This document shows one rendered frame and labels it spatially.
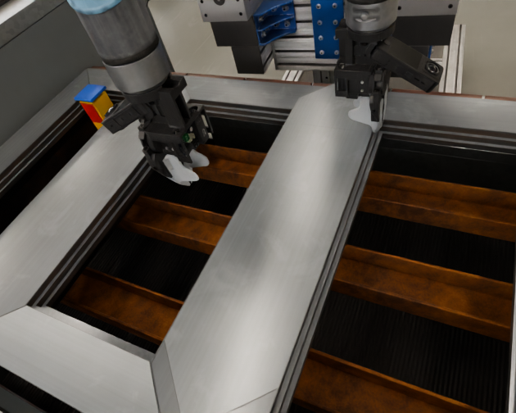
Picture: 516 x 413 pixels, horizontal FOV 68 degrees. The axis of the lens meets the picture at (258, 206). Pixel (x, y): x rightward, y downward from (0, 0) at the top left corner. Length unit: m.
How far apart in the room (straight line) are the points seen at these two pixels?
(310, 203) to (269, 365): 0.27
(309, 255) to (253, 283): 0.10
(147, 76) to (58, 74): 0.79
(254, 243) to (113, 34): 0.36
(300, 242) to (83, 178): 0.50
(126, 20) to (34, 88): 0.78
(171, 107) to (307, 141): 0.32
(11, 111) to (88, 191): 0.43
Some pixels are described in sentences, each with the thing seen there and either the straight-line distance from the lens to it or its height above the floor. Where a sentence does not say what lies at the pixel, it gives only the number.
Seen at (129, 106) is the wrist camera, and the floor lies 1.07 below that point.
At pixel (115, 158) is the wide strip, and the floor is 0.85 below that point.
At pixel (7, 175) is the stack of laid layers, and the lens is 1.07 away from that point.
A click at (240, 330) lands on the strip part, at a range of 0.56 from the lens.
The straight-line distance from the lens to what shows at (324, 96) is 0.87.
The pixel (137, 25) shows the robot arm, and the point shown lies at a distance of 0.50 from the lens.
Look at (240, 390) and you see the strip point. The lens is 0.54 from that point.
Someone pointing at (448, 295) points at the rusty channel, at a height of 0.68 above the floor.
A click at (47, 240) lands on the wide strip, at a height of 0.85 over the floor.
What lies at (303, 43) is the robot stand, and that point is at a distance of 1.24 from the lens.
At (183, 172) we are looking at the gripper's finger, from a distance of 0.63.
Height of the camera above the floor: 1.36
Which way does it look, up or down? 49 degrees down
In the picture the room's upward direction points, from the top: 17 degrees counter-clockwise
